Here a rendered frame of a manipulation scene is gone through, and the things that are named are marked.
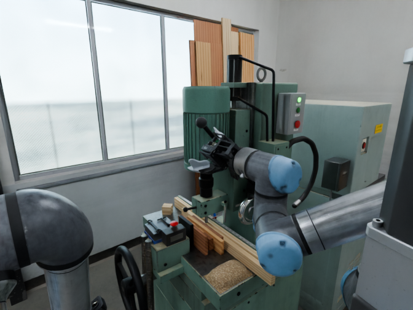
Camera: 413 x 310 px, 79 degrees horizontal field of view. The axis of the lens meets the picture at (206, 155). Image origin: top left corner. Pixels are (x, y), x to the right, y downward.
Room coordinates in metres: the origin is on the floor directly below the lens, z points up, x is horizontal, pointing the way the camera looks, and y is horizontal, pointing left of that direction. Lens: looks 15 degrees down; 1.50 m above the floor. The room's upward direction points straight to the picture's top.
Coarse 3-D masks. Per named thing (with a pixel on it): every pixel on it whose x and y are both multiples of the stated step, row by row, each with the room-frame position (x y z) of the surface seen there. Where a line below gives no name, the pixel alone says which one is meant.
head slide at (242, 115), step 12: (240, 108) 1.01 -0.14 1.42; (240, 120) 0.96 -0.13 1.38; (240, 132) 0.96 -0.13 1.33; (240, 144) 0.96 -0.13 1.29; (228, 168) 0.97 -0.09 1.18; (216, 180) 1.03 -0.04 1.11; (228, 180) 0.97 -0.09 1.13; (240, 180) 0.96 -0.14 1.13; (228, 192) 0.97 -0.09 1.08; (240, 192) 0.96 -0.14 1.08; (228, 204) 0.96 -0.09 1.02
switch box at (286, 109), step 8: (280, 96) 1.01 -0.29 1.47; (288, 96) 0.98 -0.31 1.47; (296, 96) 0.99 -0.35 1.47; (304, 96) 1.02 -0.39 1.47; (280, 104) 1.00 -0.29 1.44; (288, 104) 0.97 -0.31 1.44; (304, 104) 1.02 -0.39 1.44; (280, 112) 1.00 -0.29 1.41; (288, 112) 0.97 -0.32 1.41; (280, 120) 1.00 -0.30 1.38; (288, 120) 0.97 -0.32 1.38; (296, 120) 0.99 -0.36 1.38; (280, 128) 1.00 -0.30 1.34; (288, 128) 0.97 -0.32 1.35; (296, 128) 1.00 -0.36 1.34
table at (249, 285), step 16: (176, 208) 1.17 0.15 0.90; (144, 224) 1.08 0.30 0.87; (192, 256) 0.79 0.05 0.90; (208, 256) 0.79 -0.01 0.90; (224, 256) 0.79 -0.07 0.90; (160, 272) 0.74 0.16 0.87; (176, 272) 0.76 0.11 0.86; (192, 272) 0.73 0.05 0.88; (208, 272) 0.71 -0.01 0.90; (208, 288) 0.65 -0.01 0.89; (240, 288) 0.66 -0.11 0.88; (224, 304) 0.62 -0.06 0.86
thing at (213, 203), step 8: (216, 192) 0.99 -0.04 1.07; (192, 200) 0.94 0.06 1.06; (200, 200) 0.91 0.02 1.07; (208, 200) 0.91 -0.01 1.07; (216, 200) 0.93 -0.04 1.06; (224, 200) 0.96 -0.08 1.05; (200, 208) 0.89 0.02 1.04; (208, 208) 0.91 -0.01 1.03; (216, 208) 0.94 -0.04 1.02; (200, 216) 0.89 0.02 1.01
